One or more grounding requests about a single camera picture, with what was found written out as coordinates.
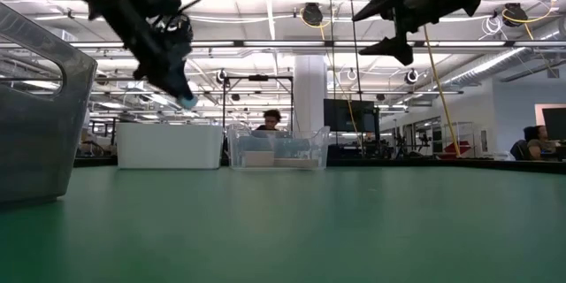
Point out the black monitor on stand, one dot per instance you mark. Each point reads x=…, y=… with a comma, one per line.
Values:
x=340, y=115

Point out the mint rectangular block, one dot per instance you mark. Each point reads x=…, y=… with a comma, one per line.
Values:
x=188, y=102

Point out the dark smoky plastic bin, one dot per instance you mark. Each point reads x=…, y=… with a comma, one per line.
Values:
x=35, y=150

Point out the black table frame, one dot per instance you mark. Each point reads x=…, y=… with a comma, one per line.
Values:
x=442, y=162

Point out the silver ventilation duct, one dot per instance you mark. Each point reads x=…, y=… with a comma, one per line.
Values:
x=486, y=68

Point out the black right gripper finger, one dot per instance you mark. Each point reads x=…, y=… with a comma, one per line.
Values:
x=393, y=48
x=380, y=2

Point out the white round pillar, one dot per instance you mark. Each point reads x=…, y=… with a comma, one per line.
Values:
x=309, y=93

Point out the black gantry frame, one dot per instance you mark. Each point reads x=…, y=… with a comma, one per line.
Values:
x=258, y=78

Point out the clear plastic bin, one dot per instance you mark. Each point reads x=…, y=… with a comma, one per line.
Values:
x=236, y=155

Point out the long ceiling light strip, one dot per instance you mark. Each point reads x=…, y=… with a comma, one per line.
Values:
x=283, y=43

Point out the black wall monitor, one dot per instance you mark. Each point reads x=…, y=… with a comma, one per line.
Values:
x=555, y=124

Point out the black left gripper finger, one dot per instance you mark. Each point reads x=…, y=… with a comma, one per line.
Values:
x=159, y=80
x=181, y=71

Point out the red angled object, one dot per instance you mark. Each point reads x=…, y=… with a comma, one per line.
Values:
x=457, y=148

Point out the white plastic bin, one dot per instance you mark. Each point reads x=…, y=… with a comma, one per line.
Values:
x=168, y=146

